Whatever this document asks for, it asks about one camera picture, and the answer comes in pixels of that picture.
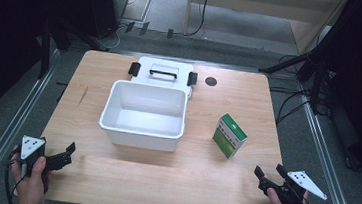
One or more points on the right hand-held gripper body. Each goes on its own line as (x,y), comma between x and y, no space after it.
(294,190)

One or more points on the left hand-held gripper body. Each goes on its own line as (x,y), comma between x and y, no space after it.
(32,149)

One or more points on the green and white carton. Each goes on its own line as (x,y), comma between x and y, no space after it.
(229,136)

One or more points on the white plastic storage box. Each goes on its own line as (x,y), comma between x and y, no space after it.
(142,115)

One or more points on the person's left hand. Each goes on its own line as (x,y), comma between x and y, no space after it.
(32,184)

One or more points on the black metal stand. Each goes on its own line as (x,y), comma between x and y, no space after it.
(45,48)

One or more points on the black round table grommet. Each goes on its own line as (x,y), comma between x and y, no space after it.
(211,81)

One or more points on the black tripod stand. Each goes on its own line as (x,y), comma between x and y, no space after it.
(293,61)

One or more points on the black computer tower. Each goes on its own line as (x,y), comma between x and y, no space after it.
(106,4)

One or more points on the light wooden furniture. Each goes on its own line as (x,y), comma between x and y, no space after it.
(245,2)

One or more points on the metal floor rail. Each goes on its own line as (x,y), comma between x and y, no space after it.
(5,132)
(327,156)

